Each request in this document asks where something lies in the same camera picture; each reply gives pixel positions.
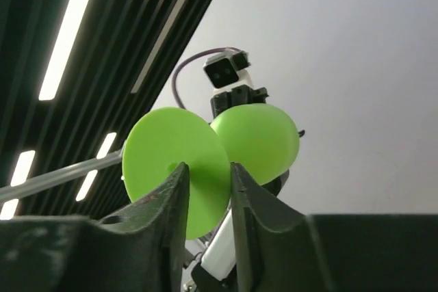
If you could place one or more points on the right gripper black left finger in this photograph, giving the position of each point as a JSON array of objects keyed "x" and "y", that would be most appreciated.
[{"x": 140, "y": 247}]

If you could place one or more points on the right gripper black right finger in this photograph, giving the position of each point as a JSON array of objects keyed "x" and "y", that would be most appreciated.
[{"x": 280, "y": 249}]

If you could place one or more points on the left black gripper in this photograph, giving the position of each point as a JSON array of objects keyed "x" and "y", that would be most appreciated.
[{"x": 241, "y": 95}]

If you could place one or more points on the green plastic wine glass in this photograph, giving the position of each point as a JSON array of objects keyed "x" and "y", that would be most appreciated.
[{"x": 261, "y": 137}]

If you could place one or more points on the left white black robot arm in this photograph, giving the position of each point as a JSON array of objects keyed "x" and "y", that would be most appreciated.
[{"x": 217, "y": 258}]

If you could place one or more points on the long ceiling light strips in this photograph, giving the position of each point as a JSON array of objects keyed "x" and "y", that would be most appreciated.
[{"x": 76, "y": 75}]

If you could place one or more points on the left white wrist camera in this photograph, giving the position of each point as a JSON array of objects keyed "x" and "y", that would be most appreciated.
[{"x": 227, "y": 68}]

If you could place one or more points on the aluminium frame rail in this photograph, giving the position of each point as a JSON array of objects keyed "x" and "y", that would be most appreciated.
[{"x": 57, "y": 177}]

